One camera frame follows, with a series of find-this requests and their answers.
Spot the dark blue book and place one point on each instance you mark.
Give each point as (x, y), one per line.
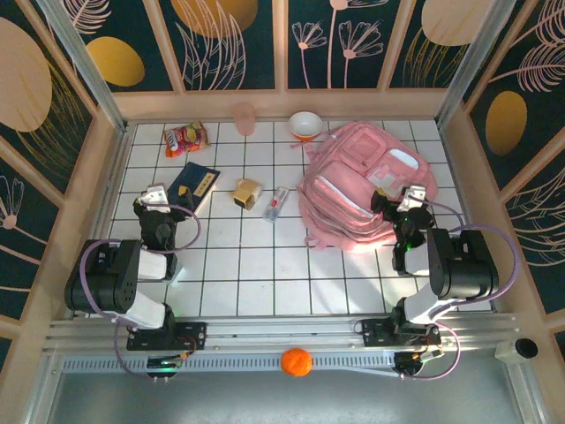
(196, 181)

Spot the pink backpack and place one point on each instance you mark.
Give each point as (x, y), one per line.
(353, 185)

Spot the small tan cardboard box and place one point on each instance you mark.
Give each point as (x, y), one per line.
(245, 193)

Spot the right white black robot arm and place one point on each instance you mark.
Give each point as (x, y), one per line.
(463, 269)

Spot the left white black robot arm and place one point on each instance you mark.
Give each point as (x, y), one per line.
(110, 282)

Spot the orange red snack bag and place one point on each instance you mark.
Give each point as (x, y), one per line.
(185, 140)

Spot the pink plastic cup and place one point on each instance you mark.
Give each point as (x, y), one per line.
(244, 119)

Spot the orange white bowl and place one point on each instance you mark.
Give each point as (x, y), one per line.
(304, 125)

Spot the right small circuit board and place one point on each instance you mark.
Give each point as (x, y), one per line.
(415, 360)

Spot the small circuit board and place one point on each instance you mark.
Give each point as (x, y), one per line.
(415, 360)
(165, 364)

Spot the left small circuit board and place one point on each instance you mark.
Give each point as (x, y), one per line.
(165, 364)

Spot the grey block with black knob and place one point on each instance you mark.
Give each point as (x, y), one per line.
(525, 348)

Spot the orange ball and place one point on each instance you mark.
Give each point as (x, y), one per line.
(296, 362)

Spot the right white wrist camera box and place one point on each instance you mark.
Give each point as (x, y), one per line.
(411, 198)

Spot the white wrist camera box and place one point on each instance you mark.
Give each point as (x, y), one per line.
(411, 198)
(155, 197)

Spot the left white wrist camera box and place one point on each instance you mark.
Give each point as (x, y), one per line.
(155, 197)

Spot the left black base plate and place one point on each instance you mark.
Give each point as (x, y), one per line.
(190, 335)

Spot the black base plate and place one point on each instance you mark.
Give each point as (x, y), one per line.
(375, 333)
(190, 335)

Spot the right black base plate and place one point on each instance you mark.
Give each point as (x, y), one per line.
(375, 333)

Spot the aluminium mounting rail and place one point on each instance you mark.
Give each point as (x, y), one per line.
(282, 329)

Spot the aluminium frame post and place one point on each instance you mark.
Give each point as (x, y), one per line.
(472, 62)
(84, 62)

